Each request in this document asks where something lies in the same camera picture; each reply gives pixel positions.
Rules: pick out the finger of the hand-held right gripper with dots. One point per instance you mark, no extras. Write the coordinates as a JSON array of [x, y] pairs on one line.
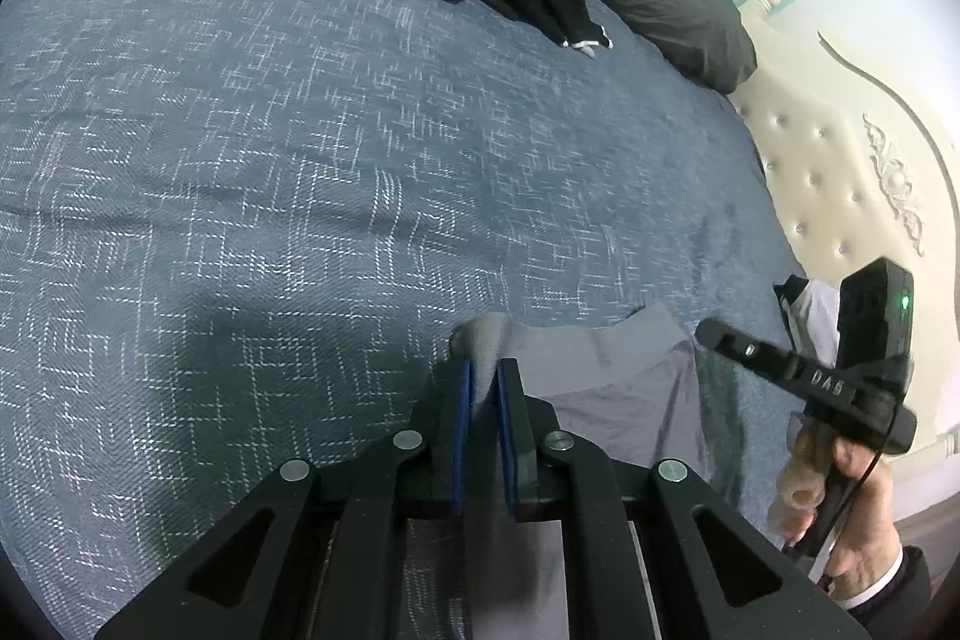
[[742, 349]]

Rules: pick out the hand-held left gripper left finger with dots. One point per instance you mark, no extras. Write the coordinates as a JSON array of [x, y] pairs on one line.
[[459, 445]]

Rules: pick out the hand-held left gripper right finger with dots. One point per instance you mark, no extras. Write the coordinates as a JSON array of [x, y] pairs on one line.
[[514, 452]]

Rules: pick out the grey shorts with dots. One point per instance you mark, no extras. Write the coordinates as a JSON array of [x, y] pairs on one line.
[[622, 377]]

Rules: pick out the person's right forearm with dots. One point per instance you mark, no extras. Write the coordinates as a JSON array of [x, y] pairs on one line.
[[900, 595]]

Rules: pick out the person's right hand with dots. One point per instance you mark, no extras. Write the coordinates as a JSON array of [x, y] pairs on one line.
[[862, 535]]

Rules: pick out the light grey folded garment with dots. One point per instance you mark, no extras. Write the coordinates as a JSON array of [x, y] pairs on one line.
[[817, 317]]

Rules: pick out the black folded garment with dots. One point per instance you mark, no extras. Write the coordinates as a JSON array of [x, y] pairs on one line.
[[787, 291]]

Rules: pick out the cream bed headboard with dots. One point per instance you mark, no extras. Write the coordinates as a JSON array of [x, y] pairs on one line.
[[825, 175]]

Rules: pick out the blue patterned bedspread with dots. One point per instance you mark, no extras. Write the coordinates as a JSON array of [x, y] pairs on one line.
[[225, 160]]

